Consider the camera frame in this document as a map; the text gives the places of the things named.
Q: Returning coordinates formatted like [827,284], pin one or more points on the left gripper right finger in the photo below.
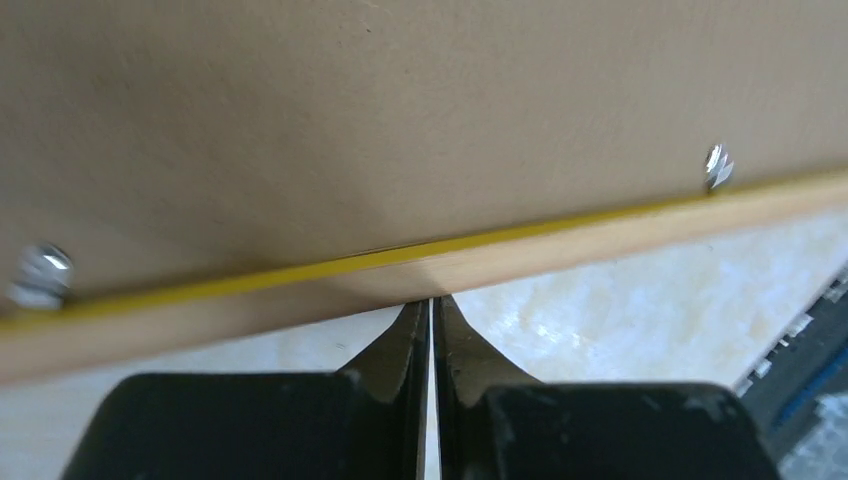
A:
[496,421]

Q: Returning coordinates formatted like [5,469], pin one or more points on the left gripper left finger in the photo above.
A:
[365,420]

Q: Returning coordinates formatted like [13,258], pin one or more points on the yellow wooden picture frame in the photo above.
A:
[93,333]

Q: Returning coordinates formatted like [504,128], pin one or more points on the brown cardboard backing board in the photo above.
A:
[158,142]

